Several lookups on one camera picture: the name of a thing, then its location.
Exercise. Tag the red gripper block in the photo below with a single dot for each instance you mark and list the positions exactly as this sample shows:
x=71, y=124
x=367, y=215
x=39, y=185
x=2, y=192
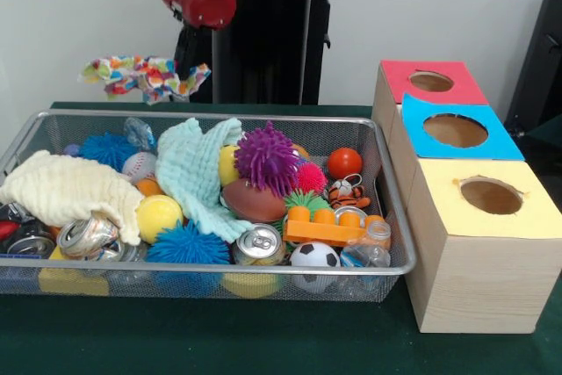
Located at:
x=206, y=4

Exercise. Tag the light teal waffle cloth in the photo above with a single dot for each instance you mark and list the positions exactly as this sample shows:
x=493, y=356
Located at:
x=193, y=173

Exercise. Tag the wooden box with three holes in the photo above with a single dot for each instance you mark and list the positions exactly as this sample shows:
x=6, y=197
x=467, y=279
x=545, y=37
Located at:
x=474, y=278

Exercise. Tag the blue spiky rubber ball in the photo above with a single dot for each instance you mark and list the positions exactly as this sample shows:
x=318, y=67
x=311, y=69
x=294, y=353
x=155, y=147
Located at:
x=107, y=149
x=189, y=245

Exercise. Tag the purple spiky rubber ball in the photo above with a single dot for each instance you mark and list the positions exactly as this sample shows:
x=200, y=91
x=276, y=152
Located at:
x=267, y=160

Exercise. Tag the brown toy football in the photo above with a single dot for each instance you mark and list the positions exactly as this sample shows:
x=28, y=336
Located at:
x=254, y=204

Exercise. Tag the yellow smooth ball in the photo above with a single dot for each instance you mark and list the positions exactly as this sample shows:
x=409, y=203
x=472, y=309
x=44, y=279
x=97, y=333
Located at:
x=160, y=217

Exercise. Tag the cream waffle cloth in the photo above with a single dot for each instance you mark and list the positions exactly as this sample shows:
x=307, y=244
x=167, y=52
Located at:
x=66, y=190

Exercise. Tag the red smooth ball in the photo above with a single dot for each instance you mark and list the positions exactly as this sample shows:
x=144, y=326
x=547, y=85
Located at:
x=344, y=164

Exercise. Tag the orange toy building block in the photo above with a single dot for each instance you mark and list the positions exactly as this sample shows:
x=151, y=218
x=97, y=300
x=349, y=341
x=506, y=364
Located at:
x=316, y=230

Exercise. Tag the black and white soccer ball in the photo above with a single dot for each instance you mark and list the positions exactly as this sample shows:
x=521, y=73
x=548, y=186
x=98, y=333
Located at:
x=314, y=254

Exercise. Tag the black upright panel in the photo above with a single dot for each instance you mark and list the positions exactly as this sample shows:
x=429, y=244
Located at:
x=540, y=63

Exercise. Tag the dark green side table cloth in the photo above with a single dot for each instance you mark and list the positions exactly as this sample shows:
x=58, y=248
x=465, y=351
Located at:
x=551, y=129

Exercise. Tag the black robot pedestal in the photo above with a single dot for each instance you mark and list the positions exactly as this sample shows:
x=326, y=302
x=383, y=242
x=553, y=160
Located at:
x=272, y=50

